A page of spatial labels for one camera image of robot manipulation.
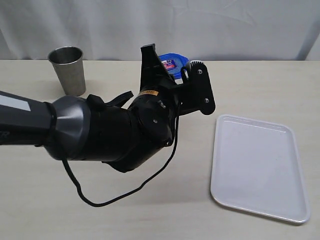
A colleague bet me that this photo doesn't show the white plastic tray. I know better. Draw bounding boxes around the white plastic tray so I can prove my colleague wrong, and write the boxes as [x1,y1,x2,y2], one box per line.
[210,114,311,225]

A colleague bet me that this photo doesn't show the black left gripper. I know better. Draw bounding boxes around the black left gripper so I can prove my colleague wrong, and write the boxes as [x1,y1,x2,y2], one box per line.
[140,43,216,115]

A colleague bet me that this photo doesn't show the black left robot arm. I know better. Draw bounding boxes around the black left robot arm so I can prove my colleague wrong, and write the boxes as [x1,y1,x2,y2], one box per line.
[0,44,216,173]

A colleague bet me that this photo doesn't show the blue container lid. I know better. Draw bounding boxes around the blue container lid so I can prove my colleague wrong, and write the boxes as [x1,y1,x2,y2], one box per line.
[159,53,189,80]

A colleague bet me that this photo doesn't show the black cable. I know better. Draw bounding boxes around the black cable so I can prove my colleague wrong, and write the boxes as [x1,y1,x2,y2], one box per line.
[34,89,182,208]

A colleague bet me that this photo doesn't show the stainless steel cup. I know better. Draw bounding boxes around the stainless steel cup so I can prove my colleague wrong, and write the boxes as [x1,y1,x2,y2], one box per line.
[47,46,86,96]

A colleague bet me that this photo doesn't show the white backdrop curtain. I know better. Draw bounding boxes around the white backdrop curtain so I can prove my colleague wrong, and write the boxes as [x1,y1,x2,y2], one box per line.
[0,0,320,61]

